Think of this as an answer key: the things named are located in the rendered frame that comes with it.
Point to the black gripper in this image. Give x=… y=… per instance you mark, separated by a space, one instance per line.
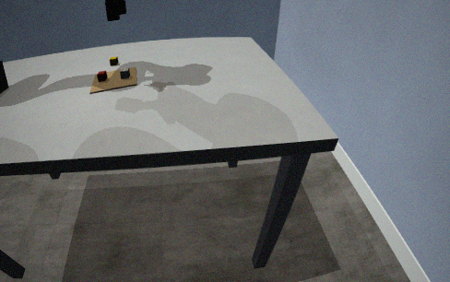
x=113 y=8

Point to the white die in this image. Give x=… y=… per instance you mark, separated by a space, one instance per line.
x=125 y=73

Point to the tan mat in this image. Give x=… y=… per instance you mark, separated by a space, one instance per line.
x=114 y=81

